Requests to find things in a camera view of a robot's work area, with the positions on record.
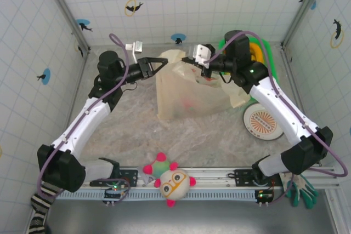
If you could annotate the left aluminium frame post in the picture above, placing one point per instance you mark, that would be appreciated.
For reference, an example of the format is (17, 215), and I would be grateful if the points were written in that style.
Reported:
(65, 9)

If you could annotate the aluminium mounting rail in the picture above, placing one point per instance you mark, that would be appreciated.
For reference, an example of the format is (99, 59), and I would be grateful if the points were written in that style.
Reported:
(214, 175)

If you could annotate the left controller board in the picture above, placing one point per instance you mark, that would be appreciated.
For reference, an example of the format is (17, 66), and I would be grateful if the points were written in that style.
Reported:
(115, 193)

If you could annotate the cream plastic bag orange print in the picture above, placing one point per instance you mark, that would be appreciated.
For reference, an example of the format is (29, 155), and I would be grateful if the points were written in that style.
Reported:
(178, 94)

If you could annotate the right aluminium frame post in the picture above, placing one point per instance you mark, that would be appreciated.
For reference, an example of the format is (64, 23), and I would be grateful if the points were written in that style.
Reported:
(304, 9)

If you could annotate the green plastic basket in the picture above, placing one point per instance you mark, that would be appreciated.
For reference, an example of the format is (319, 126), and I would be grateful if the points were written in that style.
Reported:
(270, 56)

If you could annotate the aluminium frame post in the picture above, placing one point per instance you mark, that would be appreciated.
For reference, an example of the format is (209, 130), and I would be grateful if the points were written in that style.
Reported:
(65, 9)
(304, 9)

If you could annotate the aluminium side rail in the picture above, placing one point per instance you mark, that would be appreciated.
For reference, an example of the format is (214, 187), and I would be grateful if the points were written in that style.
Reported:
(288, 61)

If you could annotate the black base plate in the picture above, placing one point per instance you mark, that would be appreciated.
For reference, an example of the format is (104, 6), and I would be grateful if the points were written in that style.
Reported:
(131, 176)
(242, 176)

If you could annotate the white green pink plush toy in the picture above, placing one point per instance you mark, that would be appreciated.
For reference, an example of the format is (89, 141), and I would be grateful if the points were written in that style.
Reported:
(174, 184)

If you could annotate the right controller board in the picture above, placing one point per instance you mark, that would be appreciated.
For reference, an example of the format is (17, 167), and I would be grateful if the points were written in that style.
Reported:
(264, 196)

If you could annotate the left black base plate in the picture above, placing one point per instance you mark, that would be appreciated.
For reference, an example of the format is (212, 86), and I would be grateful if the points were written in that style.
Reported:
(131, 176)

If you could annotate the controller board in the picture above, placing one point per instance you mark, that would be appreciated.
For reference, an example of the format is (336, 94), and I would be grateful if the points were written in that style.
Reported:
(264, 196)
(115, 193)

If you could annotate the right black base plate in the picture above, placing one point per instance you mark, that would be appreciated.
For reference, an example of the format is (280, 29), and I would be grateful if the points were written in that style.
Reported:
(242, 176)

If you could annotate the orange yellow fake banana bunch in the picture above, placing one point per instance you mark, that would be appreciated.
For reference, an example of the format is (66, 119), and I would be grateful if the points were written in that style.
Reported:
(257, 50)

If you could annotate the white plate orange sunburst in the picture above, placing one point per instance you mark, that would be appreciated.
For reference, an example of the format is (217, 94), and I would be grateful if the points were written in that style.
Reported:
(260, 123)

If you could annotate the black white striped sock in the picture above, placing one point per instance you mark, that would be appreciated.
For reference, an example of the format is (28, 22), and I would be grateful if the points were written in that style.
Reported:
(38, 212)

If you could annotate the white green work glove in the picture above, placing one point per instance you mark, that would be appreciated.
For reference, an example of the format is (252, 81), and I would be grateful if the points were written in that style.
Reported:
(301, 190)

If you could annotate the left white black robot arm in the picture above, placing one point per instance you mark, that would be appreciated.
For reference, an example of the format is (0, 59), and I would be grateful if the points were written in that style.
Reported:
(82, 124)

